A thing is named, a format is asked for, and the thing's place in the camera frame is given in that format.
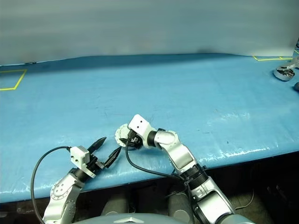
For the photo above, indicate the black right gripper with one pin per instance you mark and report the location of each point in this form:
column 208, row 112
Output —
column 135, row 141

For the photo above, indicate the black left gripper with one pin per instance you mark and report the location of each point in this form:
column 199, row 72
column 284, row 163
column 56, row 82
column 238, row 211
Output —
column 95, row 164

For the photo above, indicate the small white round object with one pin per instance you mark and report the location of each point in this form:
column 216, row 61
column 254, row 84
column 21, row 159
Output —
column 122, row 131

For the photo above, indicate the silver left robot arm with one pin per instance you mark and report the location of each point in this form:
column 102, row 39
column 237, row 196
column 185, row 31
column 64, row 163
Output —
column 60, row 193

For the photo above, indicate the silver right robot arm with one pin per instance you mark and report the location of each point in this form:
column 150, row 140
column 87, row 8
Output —
column 182, row 156

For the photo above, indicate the dark rounded shape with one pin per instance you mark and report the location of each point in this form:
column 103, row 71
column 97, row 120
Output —
column 115, row 205

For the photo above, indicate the grey robot torso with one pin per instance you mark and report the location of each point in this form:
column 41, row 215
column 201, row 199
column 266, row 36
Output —
column 140, row 219

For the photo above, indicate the small black clip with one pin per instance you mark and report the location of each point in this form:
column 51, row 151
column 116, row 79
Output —
column 30, row 63

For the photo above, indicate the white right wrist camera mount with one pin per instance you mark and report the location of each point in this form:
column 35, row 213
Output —
column 140, row 123

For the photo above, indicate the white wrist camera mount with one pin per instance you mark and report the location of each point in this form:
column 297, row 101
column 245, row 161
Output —
column 79, row 155
column 140, row 123

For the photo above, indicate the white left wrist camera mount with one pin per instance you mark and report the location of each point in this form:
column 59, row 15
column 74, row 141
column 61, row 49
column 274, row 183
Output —
column 79, row 155

